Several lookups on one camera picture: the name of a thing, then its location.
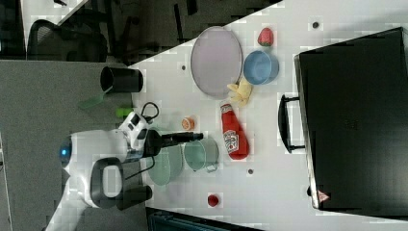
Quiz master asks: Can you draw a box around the green cup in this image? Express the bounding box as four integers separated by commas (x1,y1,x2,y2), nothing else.
184,139,219,173

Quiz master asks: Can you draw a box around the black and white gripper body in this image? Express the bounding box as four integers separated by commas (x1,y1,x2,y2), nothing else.
119,112,162,158

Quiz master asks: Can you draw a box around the black toaster oven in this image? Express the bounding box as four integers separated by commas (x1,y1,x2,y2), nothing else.
294,27,408,220

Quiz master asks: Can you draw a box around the grey round plate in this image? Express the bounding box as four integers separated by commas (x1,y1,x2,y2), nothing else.
191,26,242,99

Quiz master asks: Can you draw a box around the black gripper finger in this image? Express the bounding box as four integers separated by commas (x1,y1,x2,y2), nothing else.
163,132,204,142

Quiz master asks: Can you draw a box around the blue bowl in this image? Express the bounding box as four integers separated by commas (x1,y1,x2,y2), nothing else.
243,50,279,85

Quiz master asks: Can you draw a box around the green oval strainer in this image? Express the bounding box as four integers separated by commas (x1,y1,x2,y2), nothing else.
144,127,183,186

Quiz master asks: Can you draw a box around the red ketchup bottle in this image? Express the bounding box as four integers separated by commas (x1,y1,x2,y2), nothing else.
220,103,249,160

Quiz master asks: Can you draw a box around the black office chair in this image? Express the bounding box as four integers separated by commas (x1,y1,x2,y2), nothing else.
26,19,108,63

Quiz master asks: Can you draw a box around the black cylinder post near base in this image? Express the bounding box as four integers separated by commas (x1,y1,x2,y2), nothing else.
116,186,153,211

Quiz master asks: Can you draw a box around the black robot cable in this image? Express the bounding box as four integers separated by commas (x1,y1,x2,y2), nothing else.
124,101,161,181

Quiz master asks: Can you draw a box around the red toy strawberry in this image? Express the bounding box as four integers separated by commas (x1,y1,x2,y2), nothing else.
258,28,274,46

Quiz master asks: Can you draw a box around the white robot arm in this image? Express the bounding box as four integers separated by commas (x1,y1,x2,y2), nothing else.
44,112,203,231

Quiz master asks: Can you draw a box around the orange slice toy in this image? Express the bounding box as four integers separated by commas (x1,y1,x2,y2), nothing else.
182,116,195,131

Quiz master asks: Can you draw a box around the green clamp handle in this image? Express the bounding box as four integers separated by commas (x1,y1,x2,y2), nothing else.
115,108,133,117

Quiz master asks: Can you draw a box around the yellow toy banana bunch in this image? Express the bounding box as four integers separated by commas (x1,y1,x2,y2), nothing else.
227,78,252,107

